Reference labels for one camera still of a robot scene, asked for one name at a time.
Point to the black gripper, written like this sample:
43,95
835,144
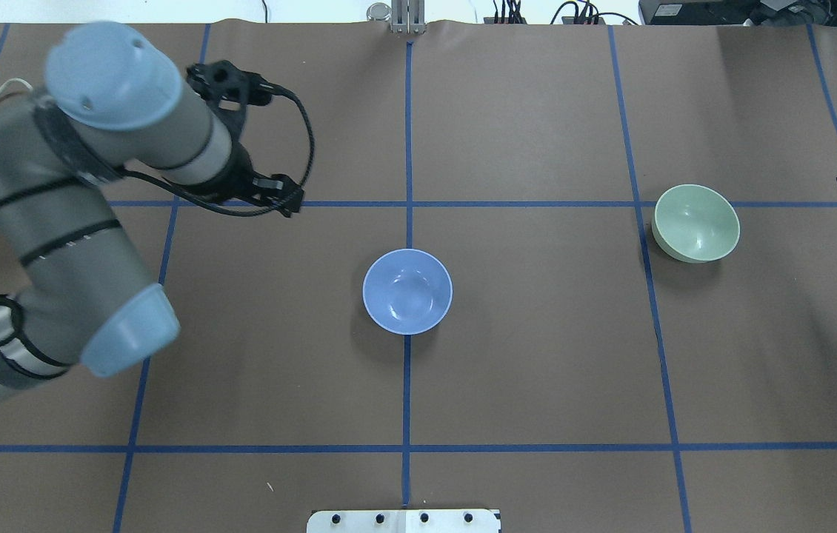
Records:
241,175

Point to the blue bowl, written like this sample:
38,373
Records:
407,292

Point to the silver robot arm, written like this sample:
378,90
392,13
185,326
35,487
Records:
113,107

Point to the green bowl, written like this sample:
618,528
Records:
695,224

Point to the small metal cup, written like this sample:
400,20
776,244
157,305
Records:
379,11

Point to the aluminium frame post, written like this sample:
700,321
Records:
407,16

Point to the white camera pedestal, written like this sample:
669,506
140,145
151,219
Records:
405,520

